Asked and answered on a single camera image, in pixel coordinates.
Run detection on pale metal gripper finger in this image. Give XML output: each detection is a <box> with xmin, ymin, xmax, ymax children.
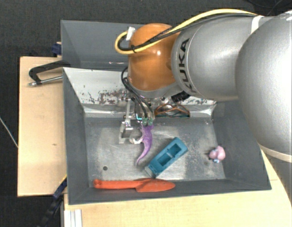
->
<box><xmin>125</xmin><ymin>122</ymin><xmax>136</xmax><ymax>143</ymax></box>
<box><xmin>119</xmin><ymin>121</ymin><xmax>128</xmax><ymax>144</ymax></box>

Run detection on purple toy dinosaur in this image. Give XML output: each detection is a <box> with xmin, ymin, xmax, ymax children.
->
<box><xmin>132</xmin><ymin>123</ymin><xmax>154</xmax><ymax>166</ymax></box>

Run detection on grey metal bin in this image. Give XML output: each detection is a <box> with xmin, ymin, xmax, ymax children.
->
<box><xmin>60</xmin><ymin>19</ymin><xmax>272</xmax><ymax>205</ymax></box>

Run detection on brown sunglasses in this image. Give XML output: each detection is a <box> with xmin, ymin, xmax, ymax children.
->
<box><xmin>154</xmin><ymin>104</ymin><xmax>191</xmax><ymax>119</ymax></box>

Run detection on teal plastic rectangular holder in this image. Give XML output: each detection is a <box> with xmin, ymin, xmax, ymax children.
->
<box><xmin>145</xmin><ymin>137</ymin><xmax>189</xmax><ymax>178</ymax></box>

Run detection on red-orange plastic trowel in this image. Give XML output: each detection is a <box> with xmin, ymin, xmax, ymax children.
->
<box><xmin>93</xmin><ymin>177</ymin><xmax>176</xmax><ymax>193</ymax></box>

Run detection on pale wood flat board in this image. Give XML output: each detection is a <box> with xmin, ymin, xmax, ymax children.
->
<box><xmin>17</xmin><ymin>56</ymin><xmax>68</xmax><ymax>197</ymax></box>

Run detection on pink toy animal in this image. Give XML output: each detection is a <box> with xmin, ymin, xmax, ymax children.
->
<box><xmin>208</xmin><ymin>145</ymin><xmax>226</xmax><ymax>164</ymax></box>

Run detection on black cylinder on white bracket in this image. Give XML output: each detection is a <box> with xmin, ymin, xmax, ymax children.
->
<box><xmin>171</xmin><ymin>91</ymin><xmax>191</xmax><ymax>103</ymax></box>

